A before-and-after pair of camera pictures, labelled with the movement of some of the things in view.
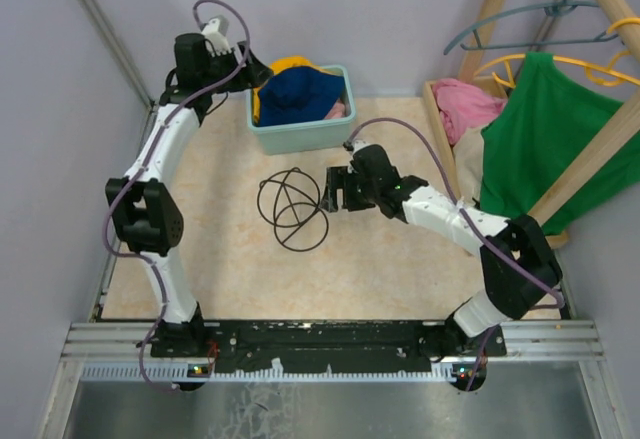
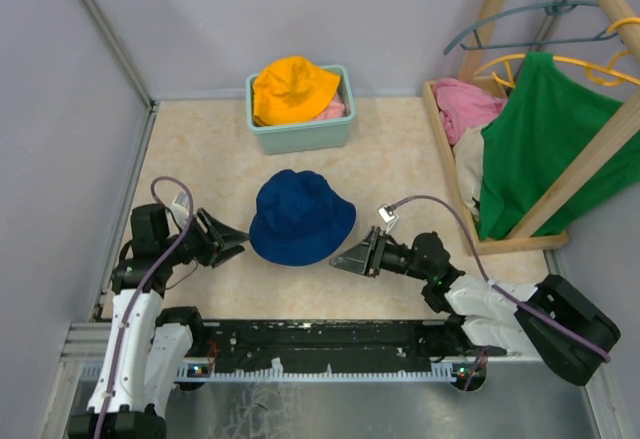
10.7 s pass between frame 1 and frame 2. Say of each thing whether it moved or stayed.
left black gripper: moved
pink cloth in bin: stayed
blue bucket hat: moved
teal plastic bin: stayed
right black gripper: moved
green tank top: stayed
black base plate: stayed
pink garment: stayed
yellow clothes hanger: stayed
